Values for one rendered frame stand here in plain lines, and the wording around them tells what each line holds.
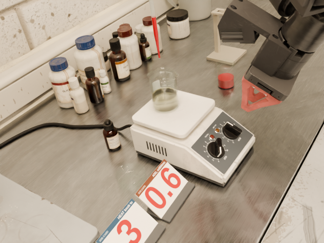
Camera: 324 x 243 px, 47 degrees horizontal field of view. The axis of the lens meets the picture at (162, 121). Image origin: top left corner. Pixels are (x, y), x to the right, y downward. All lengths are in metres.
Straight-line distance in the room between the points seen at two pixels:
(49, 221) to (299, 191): 0.42
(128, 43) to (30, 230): 0.55
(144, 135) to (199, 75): 0.33
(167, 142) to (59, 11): 0.54
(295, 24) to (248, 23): 0.06
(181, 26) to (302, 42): 0.68
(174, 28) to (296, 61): 0.67
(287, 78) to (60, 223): 0.42
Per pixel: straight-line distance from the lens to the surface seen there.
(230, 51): 1.05
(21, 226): 0.68
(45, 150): 0.83
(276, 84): 0.55
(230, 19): 0.54
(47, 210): 0.69
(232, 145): 0.68
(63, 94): 0.92
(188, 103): 0.71
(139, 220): 0.60
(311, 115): 0.82
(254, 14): 0.55
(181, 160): 0.66
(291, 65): 0.54
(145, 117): 0.69
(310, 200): 0.65
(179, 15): 1.15
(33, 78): 0.97
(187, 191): 0.65
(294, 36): 0.52
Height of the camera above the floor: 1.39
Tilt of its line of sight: 36 degrees down
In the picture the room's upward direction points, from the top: 9 degrees counter-clockwise
